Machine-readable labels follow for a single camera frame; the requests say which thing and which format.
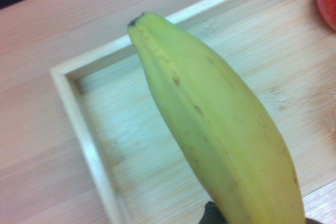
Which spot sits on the light wooden tray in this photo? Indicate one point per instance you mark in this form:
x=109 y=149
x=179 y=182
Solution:
x=126 y=119

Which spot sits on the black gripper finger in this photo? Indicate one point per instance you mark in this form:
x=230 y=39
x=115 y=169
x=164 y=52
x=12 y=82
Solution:
x=211 y=214

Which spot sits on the yellow banana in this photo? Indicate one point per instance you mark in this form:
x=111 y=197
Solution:
x=215 y=129

